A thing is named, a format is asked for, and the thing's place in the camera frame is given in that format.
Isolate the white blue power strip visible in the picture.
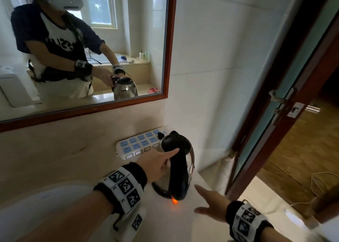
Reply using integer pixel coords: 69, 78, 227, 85
115, 126, 171, 161

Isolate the white floor cable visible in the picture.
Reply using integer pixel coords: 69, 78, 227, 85
289, 171, 339, 209

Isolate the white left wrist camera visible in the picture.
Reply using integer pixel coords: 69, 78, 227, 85
114, 206, 148, 240

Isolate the marker wristband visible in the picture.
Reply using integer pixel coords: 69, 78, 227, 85
225, 201, 275, 242
93, 161, 148, 216

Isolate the white sink basin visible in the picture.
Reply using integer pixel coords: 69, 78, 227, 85
0, 182, 106, 242

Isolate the person's left forearm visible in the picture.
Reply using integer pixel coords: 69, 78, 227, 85
16, 190, 114, 242

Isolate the wood-framed wall mirror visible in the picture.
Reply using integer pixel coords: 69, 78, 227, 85
0, 0, 178, 133

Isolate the left marker wristband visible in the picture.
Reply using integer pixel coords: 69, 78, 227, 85
93, 161, 148, 216

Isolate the brown wooden glass door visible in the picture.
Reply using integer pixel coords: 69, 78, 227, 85
225, 0, 339, 201

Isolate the person's left hand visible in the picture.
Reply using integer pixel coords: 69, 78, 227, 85
136, 148, 180, 184

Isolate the silver door handle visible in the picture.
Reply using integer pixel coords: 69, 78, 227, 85
269, 87, 320, 126

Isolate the person's right hand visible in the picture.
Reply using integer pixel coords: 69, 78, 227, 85
194, 184, 231, 223

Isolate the stainless steel electric kettle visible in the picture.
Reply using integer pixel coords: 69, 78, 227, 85
155, 130, 196, 205

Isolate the right marker wristband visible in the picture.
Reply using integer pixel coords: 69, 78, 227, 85
225, 201, 275, 242

